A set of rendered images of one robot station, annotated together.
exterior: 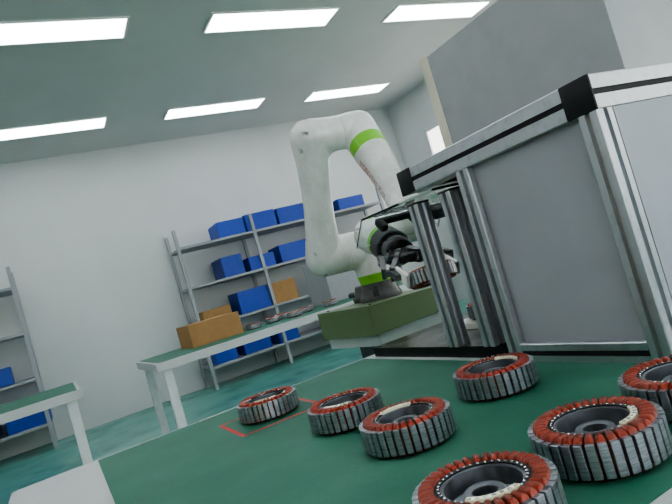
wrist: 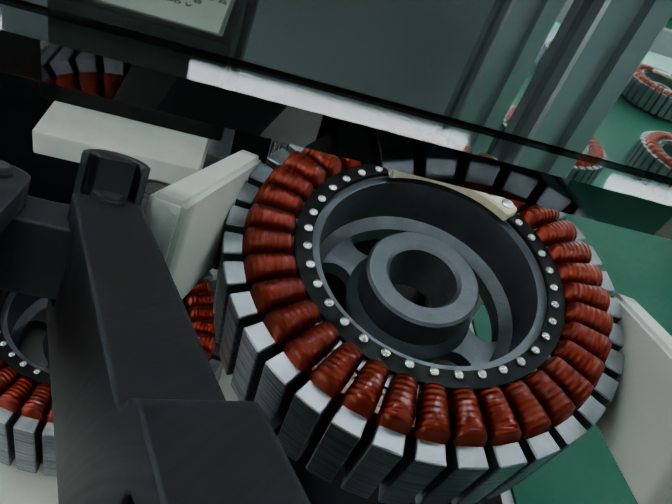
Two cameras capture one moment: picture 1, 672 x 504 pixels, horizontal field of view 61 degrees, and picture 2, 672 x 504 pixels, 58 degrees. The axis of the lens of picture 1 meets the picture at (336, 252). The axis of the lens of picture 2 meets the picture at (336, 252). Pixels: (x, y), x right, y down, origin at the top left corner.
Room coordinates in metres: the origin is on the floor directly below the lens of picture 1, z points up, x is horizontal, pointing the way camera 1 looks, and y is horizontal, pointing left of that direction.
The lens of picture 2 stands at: (1.41, -0.18, 1.02)
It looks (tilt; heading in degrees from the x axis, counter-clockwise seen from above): 39 degrees down; 193
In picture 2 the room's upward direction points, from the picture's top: 21 degrees clockwise
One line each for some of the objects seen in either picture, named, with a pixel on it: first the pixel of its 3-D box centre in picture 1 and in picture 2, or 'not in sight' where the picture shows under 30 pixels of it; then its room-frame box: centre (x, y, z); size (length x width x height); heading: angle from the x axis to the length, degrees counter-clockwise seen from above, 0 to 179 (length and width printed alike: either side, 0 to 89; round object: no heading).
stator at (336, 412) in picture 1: (345, 410); not in sight; (0.85, 0.05, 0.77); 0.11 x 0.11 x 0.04
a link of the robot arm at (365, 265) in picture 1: (367, 256); not in sight; (2.01, -0.10, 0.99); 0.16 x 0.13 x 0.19; 108
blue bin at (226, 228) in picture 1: (226, 230); not in sight; (7.50, 1.30, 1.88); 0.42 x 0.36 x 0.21; 28
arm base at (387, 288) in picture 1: (371, 291); not in sight; (2.06, -0.08, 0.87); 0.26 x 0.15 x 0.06; 29
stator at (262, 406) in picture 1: (268, 404); not in sight; (1.06, 0.20, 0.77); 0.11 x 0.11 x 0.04
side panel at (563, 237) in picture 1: (555, 251); not in sight; (0.82, -0.30, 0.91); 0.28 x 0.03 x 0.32; 27
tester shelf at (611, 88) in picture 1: (613, 120); not in sight; (1.05, -0.55, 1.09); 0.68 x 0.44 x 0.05; 117
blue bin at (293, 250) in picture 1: (288, 252); not in sight; (7.85, 0.62, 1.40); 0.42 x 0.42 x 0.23; 27
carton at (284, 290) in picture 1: (278, 292); not in sight; (7.72, 0.89, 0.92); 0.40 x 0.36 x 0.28; 28
